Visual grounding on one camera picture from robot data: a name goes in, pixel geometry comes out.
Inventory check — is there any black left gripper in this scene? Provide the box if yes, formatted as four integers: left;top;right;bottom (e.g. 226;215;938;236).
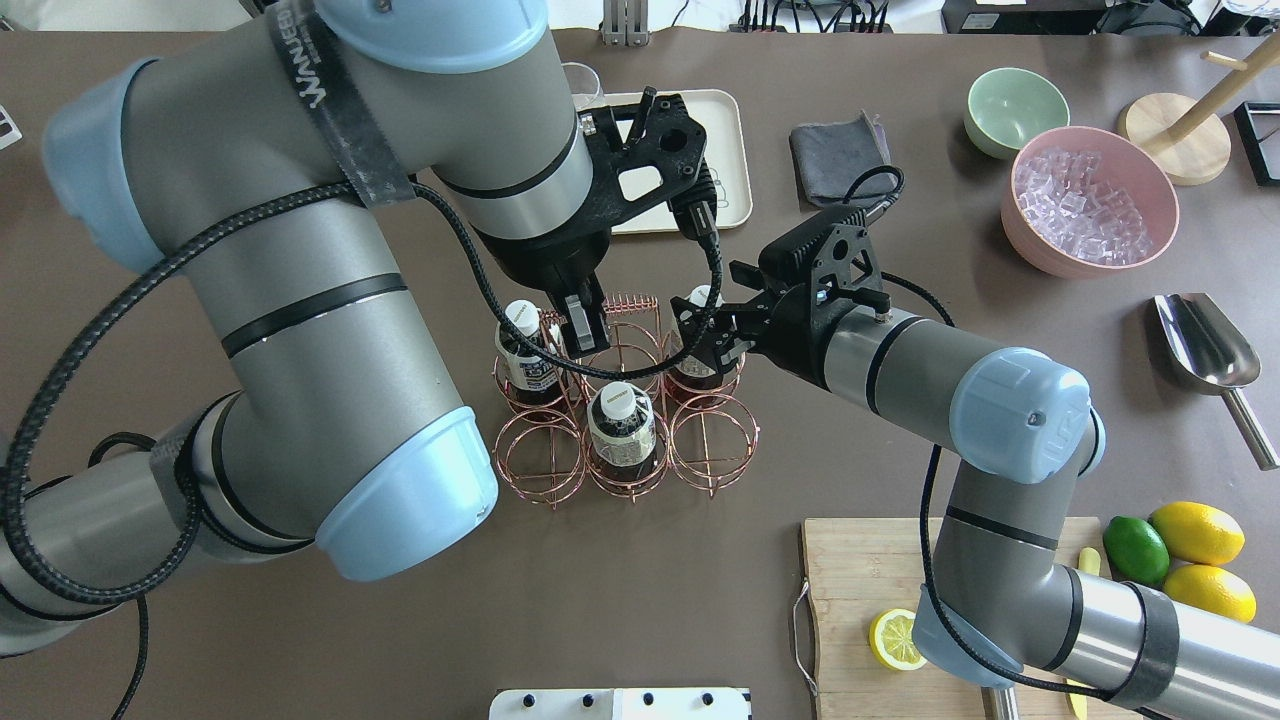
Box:
477;231;612;360

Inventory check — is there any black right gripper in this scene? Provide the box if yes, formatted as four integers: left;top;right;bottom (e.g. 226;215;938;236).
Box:
671;255;892;386

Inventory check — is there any copper wire bottle basket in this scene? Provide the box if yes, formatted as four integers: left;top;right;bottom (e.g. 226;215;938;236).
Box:
492;300;760;509

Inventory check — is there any tea bottle grasped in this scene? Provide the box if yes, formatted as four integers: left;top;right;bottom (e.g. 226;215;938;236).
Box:
663;284;742;411

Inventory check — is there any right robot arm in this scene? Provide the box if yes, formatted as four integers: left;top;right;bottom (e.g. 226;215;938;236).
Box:
672;220;1277;719

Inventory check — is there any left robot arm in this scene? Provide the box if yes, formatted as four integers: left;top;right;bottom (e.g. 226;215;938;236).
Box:
3;1;609;659

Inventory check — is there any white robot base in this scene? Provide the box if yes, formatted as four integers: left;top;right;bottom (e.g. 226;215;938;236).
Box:
488;685;753;719

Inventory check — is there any tea bottle at basket end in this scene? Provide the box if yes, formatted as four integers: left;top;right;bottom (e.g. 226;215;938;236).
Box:
588;380;658;483

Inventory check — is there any grey folded cloth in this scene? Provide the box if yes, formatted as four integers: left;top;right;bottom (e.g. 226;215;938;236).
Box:
788;111;891;208

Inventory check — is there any cream rabbit tray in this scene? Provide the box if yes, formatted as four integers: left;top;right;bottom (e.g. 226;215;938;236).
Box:
549;87;753;251

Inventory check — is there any wine glass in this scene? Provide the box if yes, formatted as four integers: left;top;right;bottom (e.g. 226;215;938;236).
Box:
561;61;605;111

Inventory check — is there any bamboo cutting board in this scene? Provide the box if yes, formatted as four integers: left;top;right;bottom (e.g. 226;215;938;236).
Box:
790;518;1140;720

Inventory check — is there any mint green bowl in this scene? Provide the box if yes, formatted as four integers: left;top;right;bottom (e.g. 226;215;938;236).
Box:
963;67;1071;160

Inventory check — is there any half lemon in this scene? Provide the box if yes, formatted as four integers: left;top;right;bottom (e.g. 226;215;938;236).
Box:
868;609;928;673

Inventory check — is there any pink bowl of ice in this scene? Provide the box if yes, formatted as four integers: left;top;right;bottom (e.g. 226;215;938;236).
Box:
1000;126;1180;279

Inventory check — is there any black box with label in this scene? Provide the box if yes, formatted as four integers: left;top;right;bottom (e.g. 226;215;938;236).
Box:
940;1;1108;36

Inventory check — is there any green lime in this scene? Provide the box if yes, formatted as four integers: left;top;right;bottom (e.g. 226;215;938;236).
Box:
1103;515;1171;589

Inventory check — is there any steel ice scoop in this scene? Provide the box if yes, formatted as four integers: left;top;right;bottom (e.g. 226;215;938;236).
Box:
1152;293;1277;471

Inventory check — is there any steel cylinder grinder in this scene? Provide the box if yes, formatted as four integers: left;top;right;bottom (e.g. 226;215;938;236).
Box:
980;687;1021;720

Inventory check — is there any whole lemon upper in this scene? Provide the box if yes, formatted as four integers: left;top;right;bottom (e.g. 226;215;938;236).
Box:
1149;501;1245;566

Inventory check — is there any whole lemon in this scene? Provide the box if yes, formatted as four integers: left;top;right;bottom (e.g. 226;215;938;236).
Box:
1149;501;1245;566
1162;564;1257;624

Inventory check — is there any whole lemon lower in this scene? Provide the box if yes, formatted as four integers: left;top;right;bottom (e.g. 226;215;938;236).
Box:
1162;564;1257;624

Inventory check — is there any tea bottle near handle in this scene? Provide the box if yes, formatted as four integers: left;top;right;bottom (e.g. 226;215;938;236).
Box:
495;299;564;406

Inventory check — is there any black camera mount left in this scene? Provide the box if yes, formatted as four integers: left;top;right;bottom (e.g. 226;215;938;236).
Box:
566;86;718;242

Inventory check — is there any aluminium frame post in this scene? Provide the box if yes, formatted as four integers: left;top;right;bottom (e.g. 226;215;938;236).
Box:
599;0;652;47

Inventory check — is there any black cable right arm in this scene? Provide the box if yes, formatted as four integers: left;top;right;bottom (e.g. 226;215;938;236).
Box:
840;165;1132;701

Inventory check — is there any black braided cable left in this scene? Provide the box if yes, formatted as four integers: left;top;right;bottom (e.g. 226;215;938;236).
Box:
0;181;726;720

